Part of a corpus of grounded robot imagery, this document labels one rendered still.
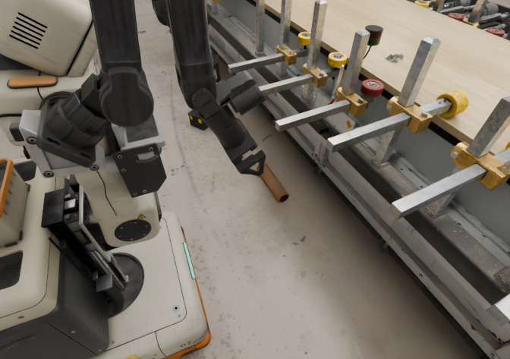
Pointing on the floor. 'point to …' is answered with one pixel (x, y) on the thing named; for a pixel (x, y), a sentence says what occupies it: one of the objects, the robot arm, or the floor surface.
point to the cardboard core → (274, 184)
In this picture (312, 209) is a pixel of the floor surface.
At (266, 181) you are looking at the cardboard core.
